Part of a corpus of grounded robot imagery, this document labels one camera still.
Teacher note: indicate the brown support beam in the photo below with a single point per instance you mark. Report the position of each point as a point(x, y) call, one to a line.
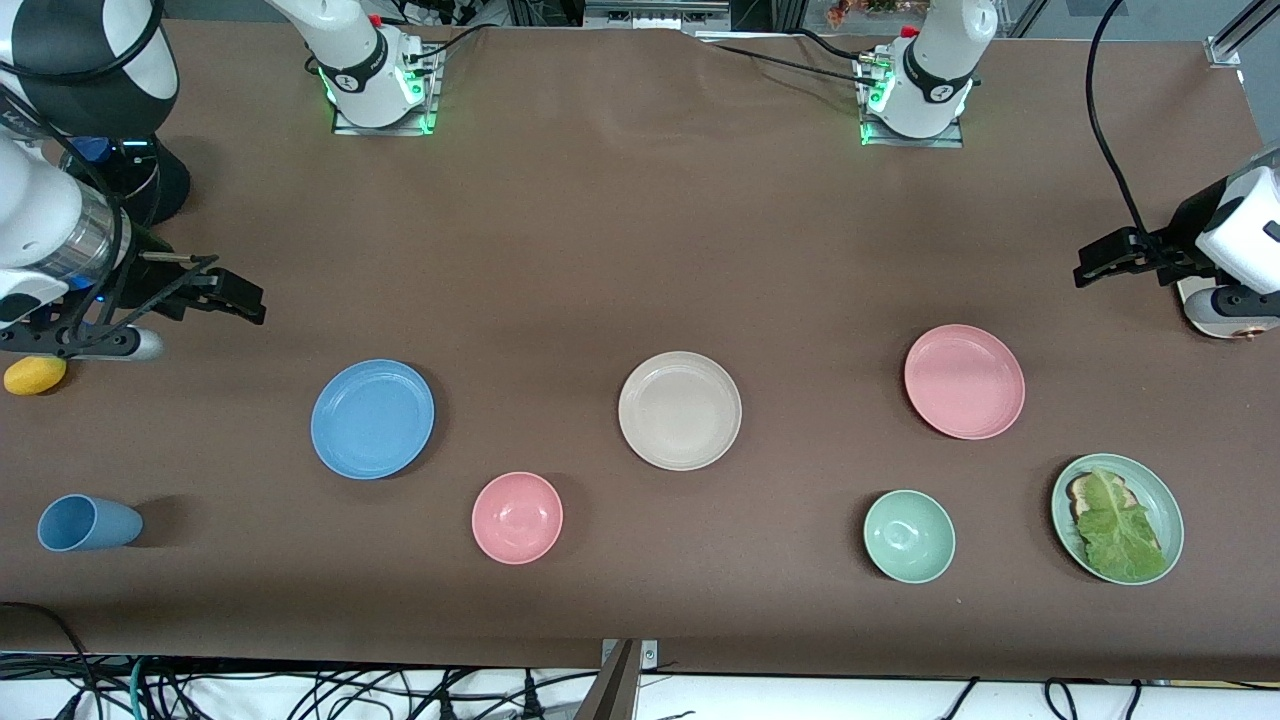
point(612, 695)

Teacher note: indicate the pink bowl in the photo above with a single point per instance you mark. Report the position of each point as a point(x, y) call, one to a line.
point(517, 518)

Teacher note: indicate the blue cup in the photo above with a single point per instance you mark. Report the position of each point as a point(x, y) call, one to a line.
point(90, 523)

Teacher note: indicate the metal table edge bracket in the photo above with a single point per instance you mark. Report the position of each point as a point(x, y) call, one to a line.
point(650, 652)

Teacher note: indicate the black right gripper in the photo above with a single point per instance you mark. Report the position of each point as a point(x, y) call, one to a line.
point(143, 281)

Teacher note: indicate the beige toaster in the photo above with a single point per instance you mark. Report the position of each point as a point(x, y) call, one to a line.
point(1197, 312)

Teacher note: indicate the toasted bread slice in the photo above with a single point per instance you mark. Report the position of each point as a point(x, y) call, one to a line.
point(1078, 490)

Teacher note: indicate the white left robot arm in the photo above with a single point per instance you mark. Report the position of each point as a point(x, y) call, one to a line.
point(935, 60)

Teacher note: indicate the green lettuce leaf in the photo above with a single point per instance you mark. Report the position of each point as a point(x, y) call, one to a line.
point(1120, 535)

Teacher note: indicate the green plate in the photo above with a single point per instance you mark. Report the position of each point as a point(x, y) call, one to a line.
point(1165, 510)

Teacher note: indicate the green bowl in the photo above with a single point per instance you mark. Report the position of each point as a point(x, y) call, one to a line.
point(909, 536)

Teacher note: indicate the blue plate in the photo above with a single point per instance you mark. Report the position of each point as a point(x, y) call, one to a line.
point(372, 420)

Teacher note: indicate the grey electronics box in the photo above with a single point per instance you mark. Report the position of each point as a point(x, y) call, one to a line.
point(650, 15)

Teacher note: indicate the aluminium frame profile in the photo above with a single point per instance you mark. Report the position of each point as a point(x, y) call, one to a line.
point(1225, 48)

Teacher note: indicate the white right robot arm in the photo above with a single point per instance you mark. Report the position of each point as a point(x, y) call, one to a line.
point(360, 60)

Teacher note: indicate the beige plate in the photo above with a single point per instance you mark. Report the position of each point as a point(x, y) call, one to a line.
point(680, 411)

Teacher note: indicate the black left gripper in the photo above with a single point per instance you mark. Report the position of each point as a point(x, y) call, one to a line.
point(1186, 232)

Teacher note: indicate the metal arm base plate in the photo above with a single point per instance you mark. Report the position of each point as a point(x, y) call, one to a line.
point(940, 142)
point(385, 130)

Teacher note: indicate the yellow lemon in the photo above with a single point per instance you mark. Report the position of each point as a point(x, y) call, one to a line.
point(35, 376)

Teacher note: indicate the orange artificial flowers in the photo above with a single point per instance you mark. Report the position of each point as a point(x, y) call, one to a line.
point(850, 12)

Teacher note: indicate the pink plate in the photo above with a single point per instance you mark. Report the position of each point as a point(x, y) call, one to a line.
point(965, 382)

